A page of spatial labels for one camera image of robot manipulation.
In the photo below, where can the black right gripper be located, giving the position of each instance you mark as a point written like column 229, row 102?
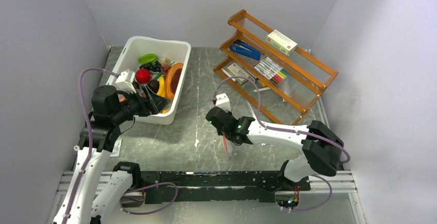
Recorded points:
column 220, row 132

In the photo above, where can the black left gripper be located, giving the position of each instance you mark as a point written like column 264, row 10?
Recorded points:
column 147, row 105

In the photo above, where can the clear zip bag orange zipper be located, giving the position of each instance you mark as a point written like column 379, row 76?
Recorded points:
column 229, row 146

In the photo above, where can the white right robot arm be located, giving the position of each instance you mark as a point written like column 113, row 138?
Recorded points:
column 318, row 147

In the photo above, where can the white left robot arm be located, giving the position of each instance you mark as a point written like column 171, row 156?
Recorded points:
column 111, row 108

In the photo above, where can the yellow banana bunch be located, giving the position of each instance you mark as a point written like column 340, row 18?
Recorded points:
column 161, row 91

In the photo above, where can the red apple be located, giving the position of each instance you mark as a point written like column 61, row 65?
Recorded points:
column 143, row 76

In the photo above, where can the black grape bunch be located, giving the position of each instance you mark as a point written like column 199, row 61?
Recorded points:
column 154, row 66

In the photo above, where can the garlic bulb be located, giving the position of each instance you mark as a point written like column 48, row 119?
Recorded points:
column 165, row 62

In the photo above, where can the green lime slice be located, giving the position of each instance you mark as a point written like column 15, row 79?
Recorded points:
column 148, row 59

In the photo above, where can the white pen on shelf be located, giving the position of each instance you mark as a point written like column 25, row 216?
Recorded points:
column 261, row 89

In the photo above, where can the white label card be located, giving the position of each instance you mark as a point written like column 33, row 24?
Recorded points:
column 117, row 148

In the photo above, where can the white green box lower shelf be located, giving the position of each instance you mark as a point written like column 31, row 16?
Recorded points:
column 236, row 70

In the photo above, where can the orange wooden shelf rack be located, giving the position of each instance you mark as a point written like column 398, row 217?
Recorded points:
column 290, row 73

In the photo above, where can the coloured marker pen set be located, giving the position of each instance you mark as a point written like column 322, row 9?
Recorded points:
column 271, row 70

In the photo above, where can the blue stapler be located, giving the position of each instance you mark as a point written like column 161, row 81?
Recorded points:
column 244, row 49

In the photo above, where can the white red box top shelf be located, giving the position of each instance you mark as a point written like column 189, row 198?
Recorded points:
column 281, row 42

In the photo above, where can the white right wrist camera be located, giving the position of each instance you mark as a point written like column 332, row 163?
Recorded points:
column 223, row 102

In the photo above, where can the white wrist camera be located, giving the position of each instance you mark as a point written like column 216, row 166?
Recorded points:
column 223, row 102
column 125, row 80

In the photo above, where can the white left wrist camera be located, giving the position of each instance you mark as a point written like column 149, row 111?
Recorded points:
column 125, row 80

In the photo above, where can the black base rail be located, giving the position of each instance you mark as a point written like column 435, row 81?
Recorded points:
column 184, row 186

